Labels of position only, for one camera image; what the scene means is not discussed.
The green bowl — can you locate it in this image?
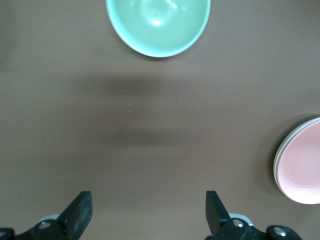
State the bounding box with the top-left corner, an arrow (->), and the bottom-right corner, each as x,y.
105,0 -> 212,59

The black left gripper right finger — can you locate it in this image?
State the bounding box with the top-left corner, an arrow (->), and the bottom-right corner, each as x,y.
205,190 -> 301,240

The pink plate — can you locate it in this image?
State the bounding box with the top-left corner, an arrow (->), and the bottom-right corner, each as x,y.
276,119 -> 320,205

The beige plate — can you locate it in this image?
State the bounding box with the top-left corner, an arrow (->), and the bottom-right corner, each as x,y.
273,116 -> 320,193

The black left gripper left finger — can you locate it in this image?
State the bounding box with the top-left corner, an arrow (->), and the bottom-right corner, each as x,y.
0,191 -> 94,240

